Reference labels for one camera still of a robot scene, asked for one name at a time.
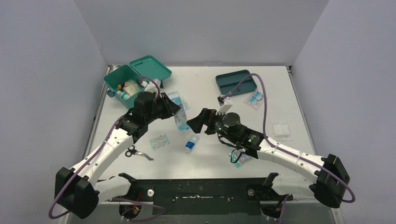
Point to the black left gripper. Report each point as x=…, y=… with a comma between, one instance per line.
x=164, y=105

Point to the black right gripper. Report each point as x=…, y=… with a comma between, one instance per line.
x=197, y=122

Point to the blue cotton swab bag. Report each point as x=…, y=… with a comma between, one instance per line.
x=180, y=116

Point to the yellowish gauze pack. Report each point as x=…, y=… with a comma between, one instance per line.
x=131, y=88

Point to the small white plastic bottle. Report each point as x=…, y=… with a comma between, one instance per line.
x=123, y=95

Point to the orange pill bottle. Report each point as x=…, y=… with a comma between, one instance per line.
x=120, y=86

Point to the blue packet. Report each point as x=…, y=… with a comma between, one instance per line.
x=255, y=99

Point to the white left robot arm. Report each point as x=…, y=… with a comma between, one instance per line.
x=77, y=189

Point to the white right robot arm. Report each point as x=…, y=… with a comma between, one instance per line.
x=324, y=178

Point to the teal medicine kit box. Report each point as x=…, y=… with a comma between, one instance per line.
x=147, y=66

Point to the blue white bandage roll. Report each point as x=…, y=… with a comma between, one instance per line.
x=191, y=143

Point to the bandage strip pack upper centre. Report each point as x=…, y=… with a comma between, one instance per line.
x=185, y=104

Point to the bandage strip pack near scissors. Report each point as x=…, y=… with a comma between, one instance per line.
x=159, y=141

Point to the clear bag teal edge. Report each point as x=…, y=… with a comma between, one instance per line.
x=238, y=159

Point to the dark teal divided tray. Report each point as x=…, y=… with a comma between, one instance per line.
x=227, y=82

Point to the white gauze pad pack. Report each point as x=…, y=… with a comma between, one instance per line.
x=281, y=131

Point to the black handled bandage scissors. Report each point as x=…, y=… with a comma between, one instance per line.
x=132, y=151

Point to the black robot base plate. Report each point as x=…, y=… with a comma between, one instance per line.
x=251, y=196

